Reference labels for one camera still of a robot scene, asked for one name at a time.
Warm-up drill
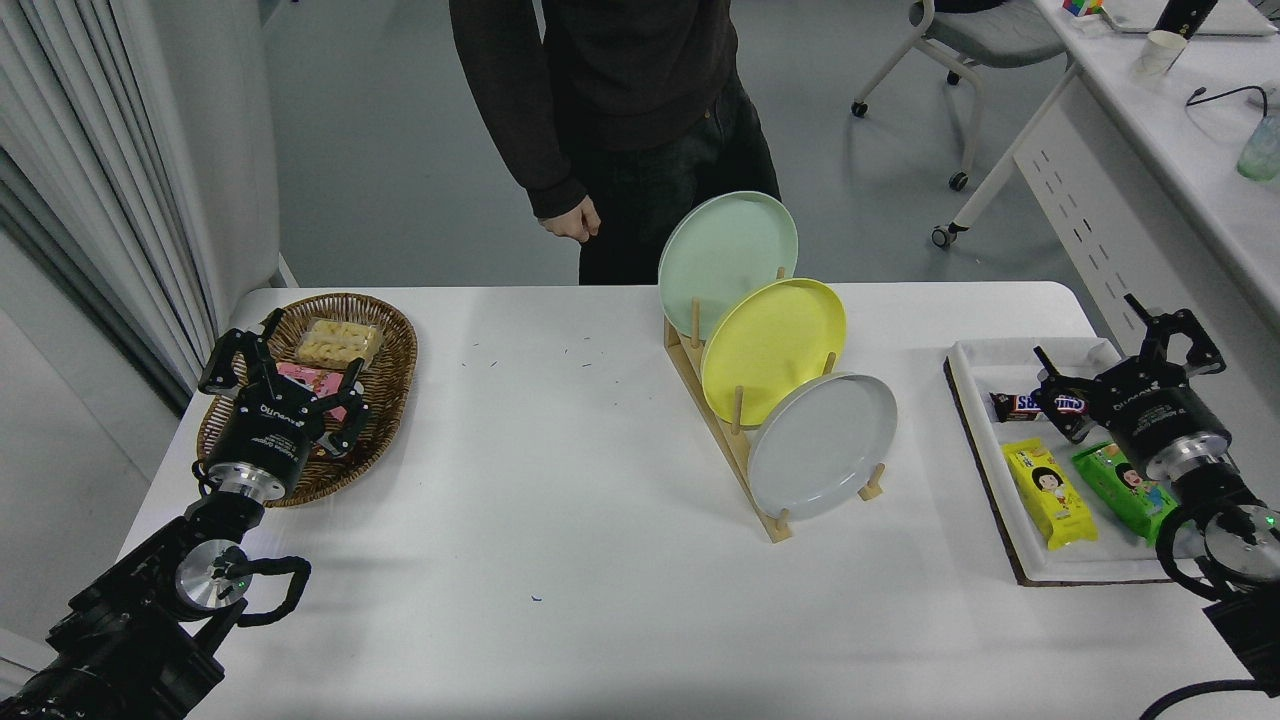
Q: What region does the white laptop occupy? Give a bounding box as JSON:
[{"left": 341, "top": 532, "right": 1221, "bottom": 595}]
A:
[{"left": 1098, "top": 0, "right": 1280, "bottom": 38}]

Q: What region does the brown snickers bar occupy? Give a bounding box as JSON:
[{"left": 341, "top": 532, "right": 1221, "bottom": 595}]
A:
[{"left": 990, "top": 390, "right": 1091, "bottom": 423}]

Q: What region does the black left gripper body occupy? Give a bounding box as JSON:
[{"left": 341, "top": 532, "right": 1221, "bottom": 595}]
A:
[{"left": 205, "top": 388, "right": 323, "bottom": 481}]

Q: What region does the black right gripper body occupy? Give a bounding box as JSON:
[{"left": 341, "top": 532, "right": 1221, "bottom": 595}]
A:
[{"left": 1090, "top": 360, "right": 1234, "bottom": 473}]

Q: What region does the white paper cup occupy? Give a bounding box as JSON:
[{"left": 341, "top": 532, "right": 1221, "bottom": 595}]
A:
[{"left": 1138, "top": 29, "right": 1189, "bottom": 77}]

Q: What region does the brown wicker basket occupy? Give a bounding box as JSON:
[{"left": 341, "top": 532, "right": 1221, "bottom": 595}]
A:
[{"left": 196, "top": 292, "right": 419, "bottom": 509}]

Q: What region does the green snack pack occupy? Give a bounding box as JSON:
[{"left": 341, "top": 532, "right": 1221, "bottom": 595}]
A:
[{"left": 1071, "top": 440, "right": 1181, "bottom": 547}]

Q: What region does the person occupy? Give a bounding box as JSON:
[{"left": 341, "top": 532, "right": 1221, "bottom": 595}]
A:
[{"left": 448, "top": 0, "right": 782, "bottom": 287}]

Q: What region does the yellow plate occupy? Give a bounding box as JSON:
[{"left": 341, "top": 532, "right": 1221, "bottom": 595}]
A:
[{"left": 700, "top": 277, "right": 848, "bottom": 428}]

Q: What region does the white desk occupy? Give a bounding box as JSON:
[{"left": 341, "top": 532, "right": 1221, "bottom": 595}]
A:
[{"left": 930, "top": 0, "right": 1280, "bottom": 471}]

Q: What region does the translucent green cup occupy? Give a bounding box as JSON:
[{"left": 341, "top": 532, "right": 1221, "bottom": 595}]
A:
[{"left": 1236, "top": 113, "right": 1280, "bottom": 183}]

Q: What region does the yellow snack pack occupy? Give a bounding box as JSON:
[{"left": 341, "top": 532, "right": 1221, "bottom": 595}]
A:
[{"left": 1001, "top": 438, "right": 1099, "bottom": 552}]

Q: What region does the black cable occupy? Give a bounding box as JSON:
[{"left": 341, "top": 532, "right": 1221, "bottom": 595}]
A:
[{"left": 1186, "top": 84, "right": 1271, "bottom": 119}]

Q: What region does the grey plate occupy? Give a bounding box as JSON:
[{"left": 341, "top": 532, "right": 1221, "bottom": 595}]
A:
[{"left": 747, "top": 372, "right": 899, "bottom": 521}]

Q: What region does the white lined tray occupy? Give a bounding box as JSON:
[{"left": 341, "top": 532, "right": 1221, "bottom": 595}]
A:
[{"left": 943, "top": 337, "right": 1201, "bottom": 588}]

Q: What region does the clear pack of biscuits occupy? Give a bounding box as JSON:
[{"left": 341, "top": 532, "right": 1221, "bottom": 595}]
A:
[{"left": 294, "top": 316, "right": 385, "bottom": 371}]

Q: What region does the pink snack pack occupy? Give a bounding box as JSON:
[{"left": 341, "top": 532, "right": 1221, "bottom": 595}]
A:
[{"left": 274, "top": 360, "right": 367, "bottom": 426}]

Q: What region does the person's right hand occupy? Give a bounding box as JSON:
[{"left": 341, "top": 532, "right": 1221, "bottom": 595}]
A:
[{"left": 538, "top": 195, "right": 602, "bottom": 244}]

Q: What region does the white curtain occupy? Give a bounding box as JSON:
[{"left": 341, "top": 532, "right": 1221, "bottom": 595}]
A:
[{"left": 0, "top": 0, "right": 221, "bottom": 416}]

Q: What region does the grey office chair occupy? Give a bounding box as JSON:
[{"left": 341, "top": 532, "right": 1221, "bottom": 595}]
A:
[{"left": 851, "top": 0, "right": 1069, "bottom": 193}]

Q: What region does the pale green plate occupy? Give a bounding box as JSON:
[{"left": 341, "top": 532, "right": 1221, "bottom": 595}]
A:
[{"left": 657, "top": 190, "right": 799, "bottom": 343}]

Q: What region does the wooden plate rack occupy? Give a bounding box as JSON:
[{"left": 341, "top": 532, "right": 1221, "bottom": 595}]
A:
[{"left": 663, "top": 266, "right": 887, "bottom": 544}]

